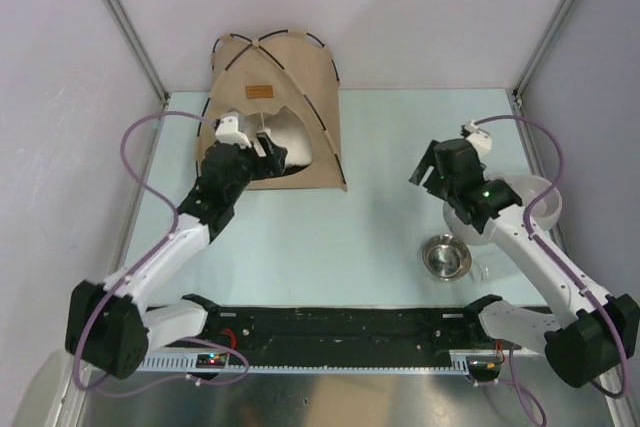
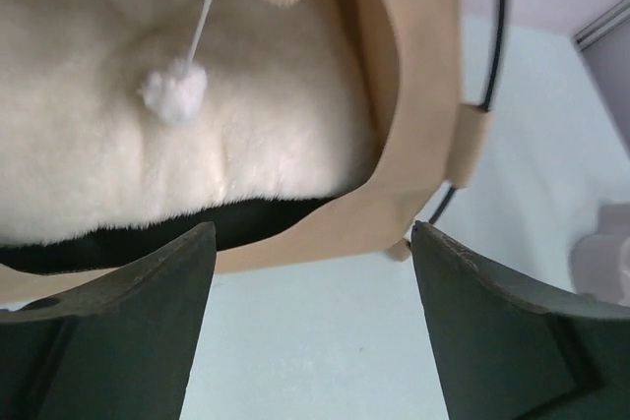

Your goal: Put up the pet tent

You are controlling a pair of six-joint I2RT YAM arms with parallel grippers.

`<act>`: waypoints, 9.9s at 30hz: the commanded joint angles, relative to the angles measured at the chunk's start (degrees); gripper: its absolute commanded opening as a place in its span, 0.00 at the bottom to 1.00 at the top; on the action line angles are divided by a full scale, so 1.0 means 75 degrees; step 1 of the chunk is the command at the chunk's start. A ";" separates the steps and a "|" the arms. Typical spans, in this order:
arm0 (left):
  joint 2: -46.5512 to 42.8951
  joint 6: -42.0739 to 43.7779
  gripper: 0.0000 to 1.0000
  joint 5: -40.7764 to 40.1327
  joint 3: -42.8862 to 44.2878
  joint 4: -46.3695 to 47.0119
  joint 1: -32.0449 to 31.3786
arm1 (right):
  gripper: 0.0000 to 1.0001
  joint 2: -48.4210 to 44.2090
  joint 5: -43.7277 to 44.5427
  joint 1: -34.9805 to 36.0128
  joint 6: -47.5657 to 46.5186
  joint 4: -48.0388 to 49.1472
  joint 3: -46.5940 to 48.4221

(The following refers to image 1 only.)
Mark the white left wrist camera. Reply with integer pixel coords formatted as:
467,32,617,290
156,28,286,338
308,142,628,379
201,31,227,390
215,111,252,149

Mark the aluminium frame post right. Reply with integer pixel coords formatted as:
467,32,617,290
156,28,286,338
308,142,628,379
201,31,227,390
511,0,579,108

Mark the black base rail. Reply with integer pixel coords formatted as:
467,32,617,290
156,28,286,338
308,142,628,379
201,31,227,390
197,306,495,371

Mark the grey double pet bowl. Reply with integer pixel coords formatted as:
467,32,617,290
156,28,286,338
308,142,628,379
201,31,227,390
443,174,564,247

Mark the clear plastic bottle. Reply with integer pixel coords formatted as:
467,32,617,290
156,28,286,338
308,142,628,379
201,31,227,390
469,260,494,284

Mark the tan fabric pet tent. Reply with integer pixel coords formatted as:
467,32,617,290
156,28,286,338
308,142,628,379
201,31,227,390
193,29,349,194

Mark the cream fluffy cushion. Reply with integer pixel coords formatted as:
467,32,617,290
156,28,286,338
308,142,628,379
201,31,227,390
234,106,313,168

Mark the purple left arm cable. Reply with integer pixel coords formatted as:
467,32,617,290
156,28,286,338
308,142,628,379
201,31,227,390
72,111,221,391

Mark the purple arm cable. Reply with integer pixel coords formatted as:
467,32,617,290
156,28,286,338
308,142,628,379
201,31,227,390
72,111,221,391
472,114,632,398

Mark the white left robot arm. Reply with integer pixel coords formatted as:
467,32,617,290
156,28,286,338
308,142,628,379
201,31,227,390
65,130,290,379

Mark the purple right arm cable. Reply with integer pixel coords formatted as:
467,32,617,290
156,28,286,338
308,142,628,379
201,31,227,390
472,114,632,398

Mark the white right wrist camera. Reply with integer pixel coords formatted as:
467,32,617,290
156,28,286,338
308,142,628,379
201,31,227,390
461,121,493,160

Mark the stainless steel bowl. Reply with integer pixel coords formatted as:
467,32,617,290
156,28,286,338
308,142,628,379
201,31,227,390
421,234,472,281

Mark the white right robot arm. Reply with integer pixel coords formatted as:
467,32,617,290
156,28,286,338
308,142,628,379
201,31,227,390
409,137,639,388

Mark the aluminium frame post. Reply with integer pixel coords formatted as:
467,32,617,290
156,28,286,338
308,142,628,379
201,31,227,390
103,0,170,105
511,0,579,108

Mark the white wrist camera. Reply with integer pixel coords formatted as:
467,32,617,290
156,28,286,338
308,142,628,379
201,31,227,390
461,121,493,160
215,111,252,149

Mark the aluminium frame post left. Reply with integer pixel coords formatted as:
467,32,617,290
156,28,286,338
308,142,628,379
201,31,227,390
103,0,170,105

